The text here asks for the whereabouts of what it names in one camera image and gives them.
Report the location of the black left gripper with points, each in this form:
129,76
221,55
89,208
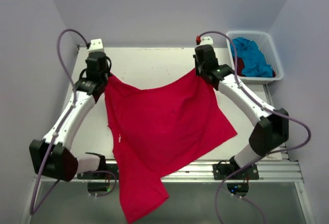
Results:
107,69

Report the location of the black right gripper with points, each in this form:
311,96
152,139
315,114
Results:
197,71

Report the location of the pink red t shirt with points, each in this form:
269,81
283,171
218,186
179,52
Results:
157,132

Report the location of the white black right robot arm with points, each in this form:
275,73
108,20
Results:
270,124

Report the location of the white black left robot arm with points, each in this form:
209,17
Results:
51,156

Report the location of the dark red t shirt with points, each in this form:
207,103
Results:
241,66

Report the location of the blue t shirt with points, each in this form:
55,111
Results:
254,60

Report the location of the white plastic laundry basket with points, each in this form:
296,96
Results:
267,47

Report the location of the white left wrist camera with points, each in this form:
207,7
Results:
96,45

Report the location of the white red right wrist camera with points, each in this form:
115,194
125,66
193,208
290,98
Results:
204,40

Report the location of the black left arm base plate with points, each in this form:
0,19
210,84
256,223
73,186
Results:
109,171

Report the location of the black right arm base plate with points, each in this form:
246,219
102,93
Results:
223,169

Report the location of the aluminium mounting rail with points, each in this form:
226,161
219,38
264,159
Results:
269,171

